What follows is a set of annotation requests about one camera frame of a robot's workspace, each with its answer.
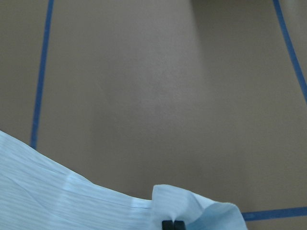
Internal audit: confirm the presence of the light blue long-sleeve shirt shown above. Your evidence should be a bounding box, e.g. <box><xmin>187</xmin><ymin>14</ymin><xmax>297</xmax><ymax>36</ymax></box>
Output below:
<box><xmin>0</xmin><ymin>133</ymin><xmax>247</xmax><ymax>230</ymax></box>

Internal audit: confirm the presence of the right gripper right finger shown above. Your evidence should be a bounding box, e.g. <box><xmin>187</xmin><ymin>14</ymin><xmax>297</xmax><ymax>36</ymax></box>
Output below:
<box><xmin>174</xmin><ymin>220</ymin><xmax>185</xmax><ymax>230</ymax></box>

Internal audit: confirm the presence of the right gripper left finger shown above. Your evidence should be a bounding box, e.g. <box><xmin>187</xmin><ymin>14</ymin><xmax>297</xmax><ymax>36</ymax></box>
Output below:
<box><xmin>162</xmin><ymin>220</ymin><xmax>173</xmax><ymax>230</ymax></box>

